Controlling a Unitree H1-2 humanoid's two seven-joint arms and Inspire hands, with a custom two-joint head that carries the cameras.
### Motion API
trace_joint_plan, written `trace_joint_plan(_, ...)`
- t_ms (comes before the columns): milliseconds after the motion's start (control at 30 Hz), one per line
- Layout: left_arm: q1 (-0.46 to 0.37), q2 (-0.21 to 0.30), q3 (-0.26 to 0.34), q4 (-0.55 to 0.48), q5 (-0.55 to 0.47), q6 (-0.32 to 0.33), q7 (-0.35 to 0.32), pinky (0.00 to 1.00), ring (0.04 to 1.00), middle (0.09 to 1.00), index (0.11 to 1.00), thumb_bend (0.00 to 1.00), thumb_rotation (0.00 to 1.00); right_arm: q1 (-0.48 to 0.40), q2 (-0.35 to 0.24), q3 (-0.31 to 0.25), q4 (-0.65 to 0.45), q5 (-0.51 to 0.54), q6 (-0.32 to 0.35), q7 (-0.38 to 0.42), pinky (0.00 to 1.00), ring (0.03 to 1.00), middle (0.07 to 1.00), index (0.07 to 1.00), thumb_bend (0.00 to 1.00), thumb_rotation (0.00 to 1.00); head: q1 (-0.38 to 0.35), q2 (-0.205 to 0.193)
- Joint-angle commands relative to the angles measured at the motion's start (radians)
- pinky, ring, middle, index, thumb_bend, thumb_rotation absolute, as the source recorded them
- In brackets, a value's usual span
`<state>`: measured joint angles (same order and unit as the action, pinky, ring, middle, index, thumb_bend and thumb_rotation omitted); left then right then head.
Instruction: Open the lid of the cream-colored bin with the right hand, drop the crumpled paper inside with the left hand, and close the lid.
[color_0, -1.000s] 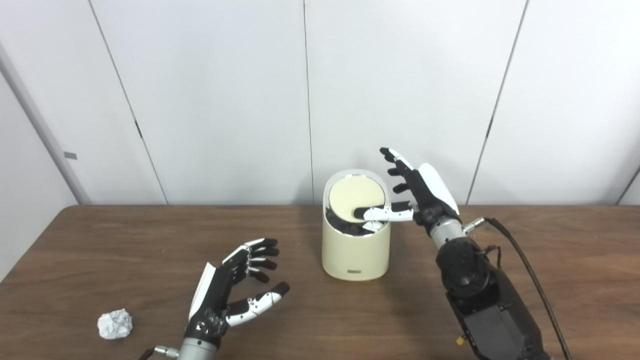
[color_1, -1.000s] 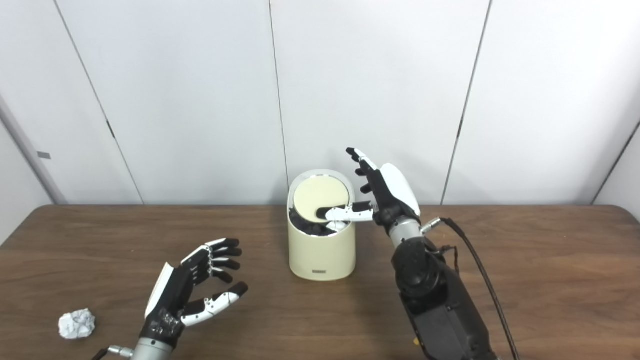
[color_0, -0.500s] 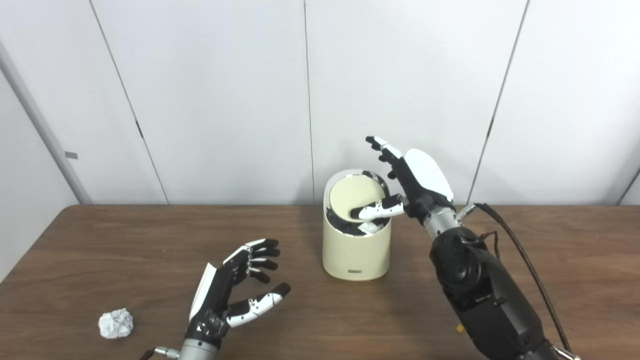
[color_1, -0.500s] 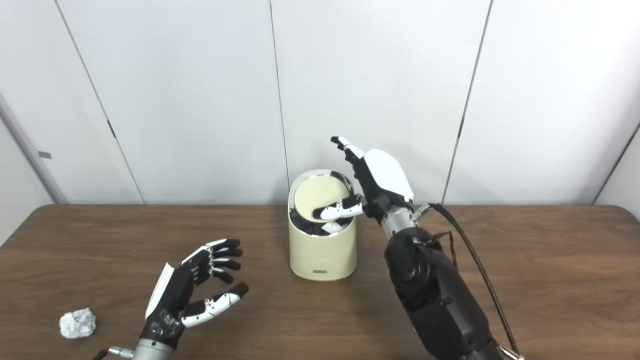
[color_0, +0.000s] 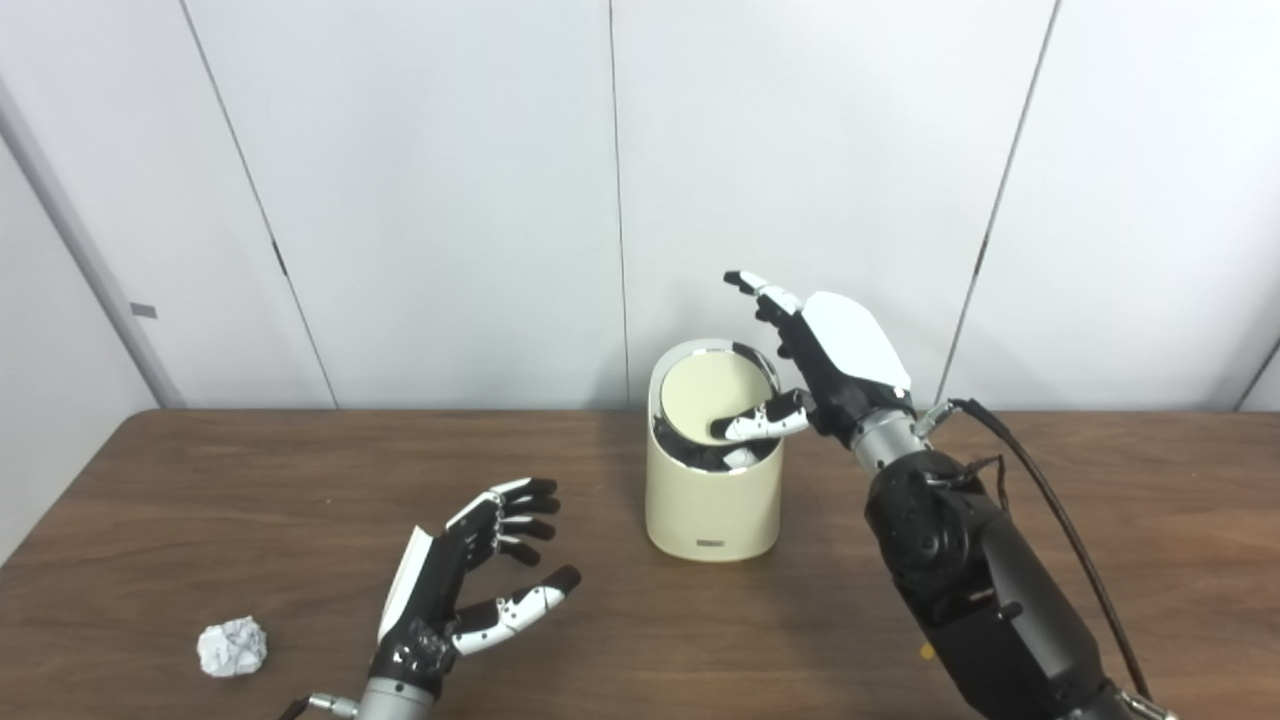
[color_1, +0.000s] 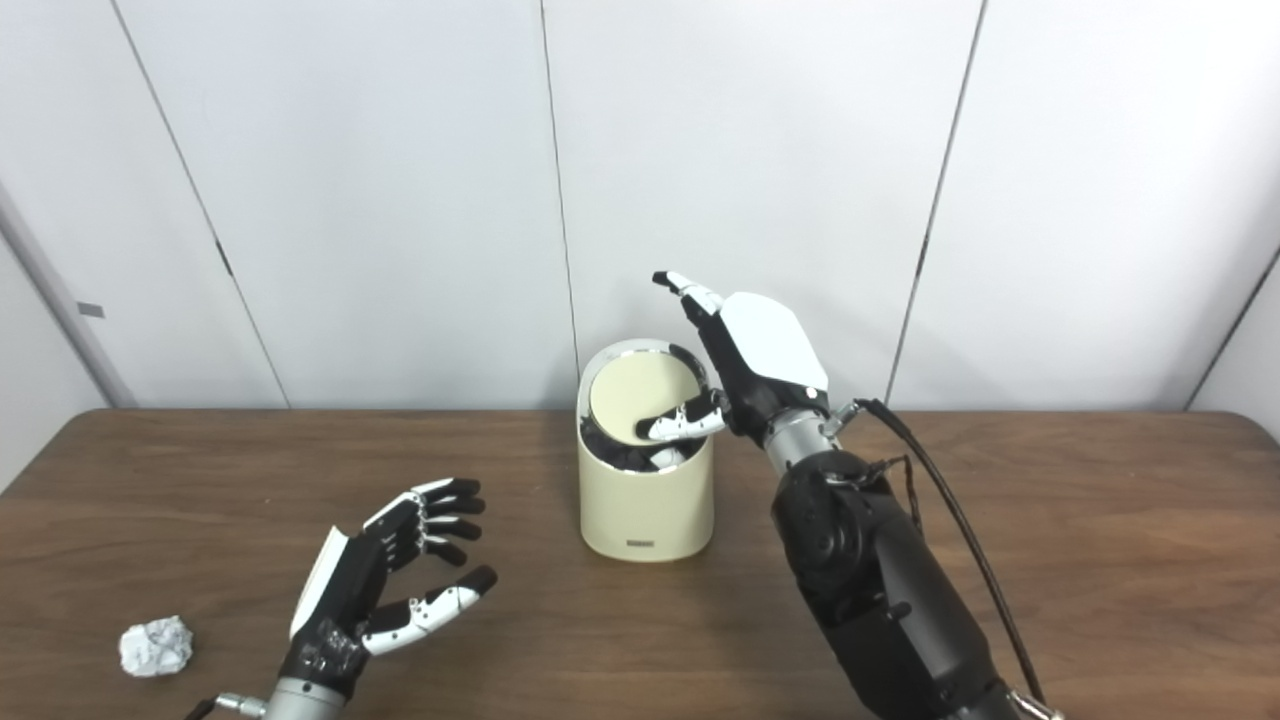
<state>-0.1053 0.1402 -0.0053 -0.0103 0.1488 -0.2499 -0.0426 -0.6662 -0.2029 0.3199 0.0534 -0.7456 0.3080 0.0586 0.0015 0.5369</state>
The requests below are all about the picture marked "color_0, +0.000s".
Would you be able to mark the round cream bin lid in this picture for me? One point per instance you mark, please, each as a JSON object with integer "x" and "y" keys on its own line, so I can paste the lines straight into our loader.
{"x": 705, "y": 390}

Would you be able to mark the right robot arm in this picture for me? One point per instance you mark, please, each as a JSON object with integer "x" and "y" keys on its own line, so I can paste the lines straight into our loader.
{"x": 980, "y": 580}

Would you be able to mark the grey wall trim strip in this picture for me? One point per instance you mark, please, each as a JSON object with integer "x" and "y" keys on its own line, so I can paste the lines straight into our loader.
{"x": 95, "y": 265}

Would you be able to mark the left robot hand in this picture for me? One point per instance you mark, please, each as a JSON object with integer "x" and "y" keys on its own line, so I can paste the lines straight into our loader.
{"x": 430, "y": 595}

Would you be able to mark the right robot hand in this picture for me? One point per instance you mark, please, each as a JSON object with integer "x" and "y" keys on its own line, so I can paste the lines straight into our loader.
{"x": 850, "y": 345}

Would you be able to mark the cream-colored bin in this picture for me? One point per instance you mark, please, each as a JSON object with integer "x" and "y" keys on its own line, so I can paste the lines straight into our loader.
{"x": 712, "y": 510}

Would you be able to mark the black bin liner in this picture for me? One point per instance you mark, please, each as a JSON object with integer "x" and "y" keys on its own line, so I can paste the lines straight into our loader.
{"x": 700, "y": 459}

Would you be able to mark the white paper ball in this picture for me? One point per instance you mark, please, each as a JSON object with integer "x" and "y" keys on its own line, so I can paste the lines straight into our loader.
{"x": 232, "y": 648}

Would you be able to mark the small grey wall tag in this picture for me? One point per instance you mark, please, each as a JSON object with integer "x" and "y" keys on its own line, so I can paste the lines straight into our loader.
{"x": 143, "y": 311}

